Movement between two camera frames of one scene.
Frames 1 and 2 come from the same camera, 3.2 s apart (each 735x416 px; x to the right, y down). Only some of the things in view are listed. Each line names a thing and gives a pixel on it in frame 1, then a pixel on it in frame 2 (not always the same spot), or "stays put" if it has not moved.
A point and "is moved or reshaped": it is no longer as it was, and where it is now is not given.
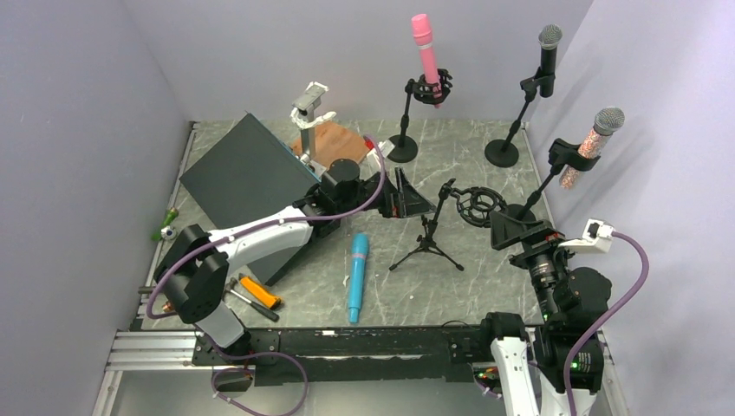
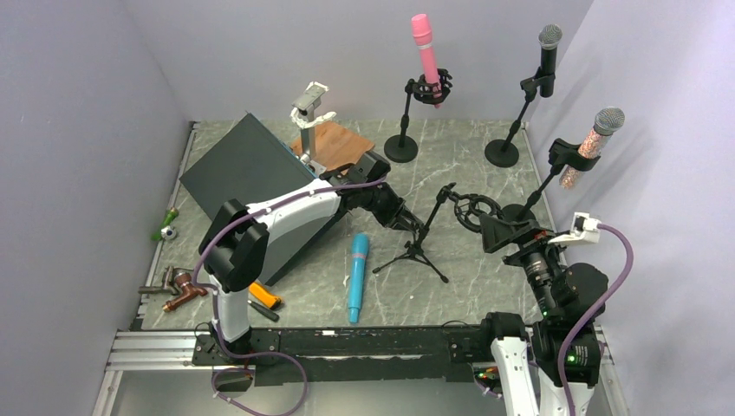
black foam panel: x=248 y=176 stays put
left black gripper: x=409 y=202 → x=406 y=221
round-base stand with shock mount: x=405 y=148 stays put
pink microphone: x=422 y=34 stays put
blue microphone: x=358 y=275 stays put
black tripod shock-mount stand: x=475 y=206 is moved or reshaped
